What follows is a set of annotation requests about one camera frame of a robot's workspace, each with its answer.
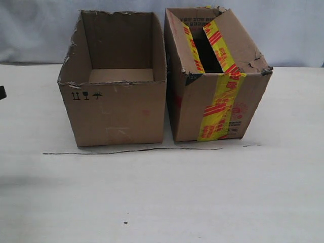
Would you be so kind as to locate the torn cardboard box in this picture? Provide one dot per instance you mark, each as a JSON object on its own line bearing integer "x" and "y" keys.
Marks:
{"x": 113, "y": 80}

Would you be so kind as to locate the cardboard box with yellow tape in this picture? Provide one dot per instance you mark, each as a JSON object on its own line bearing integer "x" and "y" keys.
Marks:
{"x": 216, "y": 74}

